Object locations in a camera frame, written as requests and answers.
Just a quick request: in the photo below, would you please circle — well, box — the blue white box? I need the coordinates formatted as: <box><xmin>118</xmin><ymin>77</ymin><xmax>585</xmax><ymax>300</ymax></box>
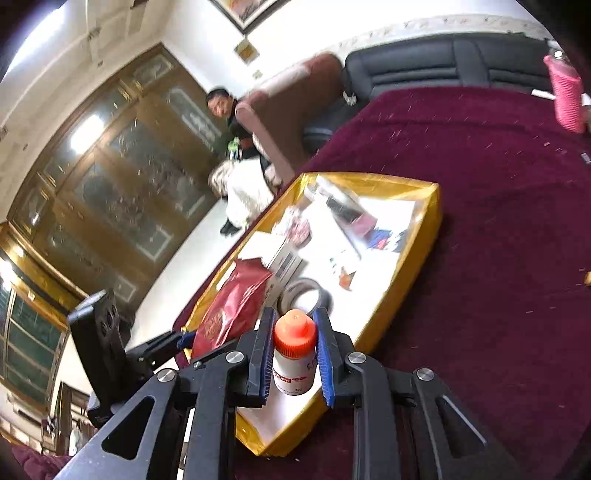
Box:
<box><xmin>365</xmin><ymin>226</ymin><xmax>407</xmax><ymax>252</ymax></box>

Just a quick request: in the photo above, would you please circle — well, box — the gold foil tray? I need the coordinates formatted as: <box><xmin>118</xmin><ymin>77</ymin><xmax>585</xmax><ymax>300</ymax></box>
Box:
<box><xmin>182</xmin><ymin>172</ymin><xmax>444</xmax><ymax>457</ymax></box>

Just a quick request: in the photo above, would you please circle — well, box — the red foil packet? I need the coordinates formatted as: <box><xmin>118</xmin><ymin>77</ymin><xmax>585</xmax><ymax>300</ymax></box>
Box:
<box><xmin>191</xmin><ymin>258</ymin><xmax>274</xmax><ymax>361</ymax></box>

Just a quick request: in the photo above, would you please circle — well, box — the green white carton box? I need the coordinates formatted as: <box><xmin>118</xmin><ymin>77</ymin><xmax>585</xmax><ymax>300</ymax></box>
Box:
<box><xmin>249</xmin><ymin>226</ymin><xmax>370</xmax><ymax>296</ymax></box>

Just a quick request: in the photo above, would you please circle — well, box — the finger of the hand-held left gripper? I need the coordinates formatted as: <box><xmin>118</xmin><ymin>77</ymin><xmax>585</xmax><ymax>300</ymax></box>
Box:
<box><xmin>127</xmin><ymin>330</ymin><xmax>195</xmax><ymax>370</ymax></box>

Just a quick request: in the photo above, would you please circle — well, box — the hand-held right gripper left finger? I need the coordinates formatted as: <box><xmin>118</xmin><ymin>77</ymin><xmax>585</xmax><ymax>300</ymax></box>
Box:
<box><xmin>55</xmin><ymin>307</ymin><xmax>278</xmax><ymax>480</ymax></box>

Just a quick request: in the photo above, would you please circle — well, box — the pink knit-covered jar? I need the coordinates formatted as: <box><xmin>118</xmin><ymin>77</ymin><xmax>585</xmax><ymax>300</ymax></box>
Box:
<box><xmin>542</xmin><ymin>51</ymin><xmax>585</xmax><ymax>134</ymax></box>

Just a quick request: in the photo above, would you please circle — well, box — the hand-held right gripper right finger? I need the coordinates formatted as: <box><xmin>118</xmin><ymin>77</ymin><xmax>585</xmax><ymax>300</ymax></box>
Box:
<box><xmin>314</xmin><ymin>307</ymin><xmax>527</xmax><ymax>480</ymax></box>

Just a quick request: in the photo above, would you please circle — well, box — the black white box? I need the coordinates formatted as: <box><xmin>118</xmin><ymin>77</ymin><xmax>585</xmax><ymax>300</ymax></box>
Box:
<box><xmin>302</xmin><ymin>178</ymin><xmax>375</xmax><ymax>232</ymax></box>

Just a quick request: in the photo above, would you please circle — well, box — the black leather sofa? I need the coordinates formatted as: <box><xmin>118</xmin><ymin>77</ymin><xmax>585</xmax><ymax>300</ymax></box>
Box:
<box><xmin>302</xmin><ymin>32</ymin><xmax>568</xmax><ymax>153</ymax></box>

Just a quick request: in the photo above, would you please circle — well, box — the wooden glass cabinet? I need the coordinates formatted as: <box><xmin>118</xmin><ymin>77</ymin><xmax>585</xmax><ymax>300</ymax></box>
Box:
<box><xmin>0</xmin><ymin>44</ymin><xmax>232</xmax><ymax>416</ymax></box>

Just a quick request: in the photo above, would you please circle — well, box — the brown armchair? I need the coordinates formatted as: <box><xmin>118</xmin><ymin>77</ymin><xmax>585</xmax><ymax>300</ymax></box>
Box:
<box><xmin>235</xmin><ymin>53</ymin><xmax>345</xmax><ymax>185</ymax></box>

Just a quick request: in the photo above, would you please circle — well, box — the white bottle orange cap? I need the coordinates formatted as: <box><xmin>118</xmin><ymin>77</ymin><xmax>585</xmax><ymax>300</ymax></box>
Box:
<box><xmin>271</xmin><ymin>310</ymin><xmax>318</xmax><ymax>398</ymax></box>

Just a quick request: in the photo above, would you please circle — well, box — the gold wall plaque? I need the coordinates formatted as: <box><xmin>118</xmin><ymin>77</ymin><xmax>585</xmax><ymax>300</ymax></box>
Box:
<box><xmin>233</xmin><ymin>38</ymin><xmax>259</xmax><ymax>63</ymax></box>

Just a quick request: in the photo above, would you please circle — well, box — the pink patterned packet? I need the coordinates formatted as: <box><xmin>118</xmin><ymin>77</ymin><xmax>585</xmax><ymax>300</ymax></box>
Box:
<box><xmin>272</xmin><ymin>208</ymin><xmax>312</xmax><ymax>245</ymax></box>

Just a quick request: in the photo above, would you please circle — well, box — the maroon tablecloth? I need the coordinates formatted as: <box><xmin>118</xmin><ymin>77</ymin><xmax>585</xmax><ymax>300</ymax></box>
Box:
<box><xmin>171</xmin><ymin>85</ymin><xmax>591</xmax><ymax>480</ymax></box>

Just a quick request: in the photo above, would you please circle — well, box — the clear tape roll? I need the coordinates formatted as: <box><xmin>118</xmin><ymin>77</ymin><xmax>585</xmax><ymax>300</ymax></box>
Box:
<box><xmin>277</xmin><ymin>278</ymin><xmax>334</xmax><ymax>319</ymax></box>

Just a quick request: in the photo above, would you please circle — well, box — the framed wall painting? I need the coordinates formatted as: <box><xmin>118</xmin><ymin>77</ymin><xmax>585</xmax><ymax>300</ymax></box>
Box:
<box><xmin>208</xmin><ymin>0</ymin><xmax>296</xmax><ymax>35</ymax></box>

